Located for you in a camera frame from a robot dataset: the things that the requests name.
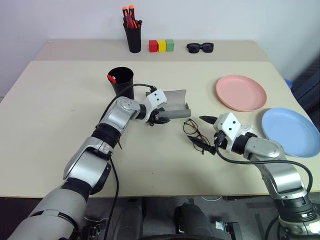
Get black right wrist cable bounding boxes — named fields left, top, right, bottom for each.
left=214, top=146, right=314, bottom=194

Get black sunglasses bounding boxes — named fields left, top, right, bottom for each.
left=186, top=42, right=215, bottom=55

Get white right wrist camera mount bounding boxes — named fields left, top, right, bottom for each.
left=213, top=112, right=243, bottom=154

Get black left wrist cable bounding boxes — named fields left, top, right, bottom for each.
left=98, top=84, right=157, bottom=126

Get wide black cup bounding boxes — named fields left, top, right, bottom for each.
left=106, top=66, right=136, bottom=101

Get pink plate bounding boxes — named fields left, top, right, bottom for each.
left=215, top=74, right=268, bottom=113

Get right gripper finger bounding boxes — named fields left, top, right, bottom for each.
left=186, top=134, right=217, bottom=155
left=198, top=115, right=217, bottom=125

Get silver metal bracket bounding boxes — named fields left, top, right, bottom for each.
left=214, top=219, right=241, bottom=236

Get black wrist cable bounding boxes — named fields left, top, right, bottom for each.
left=98, top=84, right=157, bottom=126
left=214, top=146, right=314, bottom=194

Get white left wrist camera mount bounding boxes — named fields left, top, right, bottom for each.
left=143, top=90, right=168, bottom=118

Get blue plate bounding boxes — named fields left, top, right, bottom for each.
left=261, top=107, right=320, bottom=159

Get thin brown frame eyeglasses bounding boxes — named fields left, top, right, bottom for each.
left=182, top=118, right=212, bottom=156

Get black ribbed case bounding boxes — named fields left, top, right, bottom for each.
left=290, top=57, right=320, bottom=111

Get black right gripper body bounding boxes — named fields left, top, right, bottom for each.
left=213, top=130, right=227, bottom=150

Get thin black hanging cable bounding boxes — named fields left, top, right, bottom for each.
left=102, top=149, right=120, bottom=240

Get clear crumpled plastic wrap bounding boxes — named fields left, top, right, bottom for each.
left=240, top=124, right=256, bottom=137

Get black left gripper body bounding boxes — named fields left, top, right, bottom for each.
left=145, top=107, right=159, bottom=127

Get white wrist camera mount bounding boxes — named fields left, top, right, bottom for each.
left=213, top=112, right=243, bottom=154
left=143, top=90, right=168, bottom=118

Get yellow wooden block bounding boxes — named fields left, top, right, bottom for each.
left=156, top=40, right=167, bottom=54

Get grey glasses case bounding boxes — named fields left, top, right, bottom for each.
left=163, top=88, right=192, bottom=119

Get dark rounded shape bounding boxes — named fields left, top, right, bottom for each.
left=174, top=202, right=216, bottom=240

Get tall black pen holder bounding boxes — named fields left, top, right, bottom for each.
left=123, top=20, right=143, bottom=54

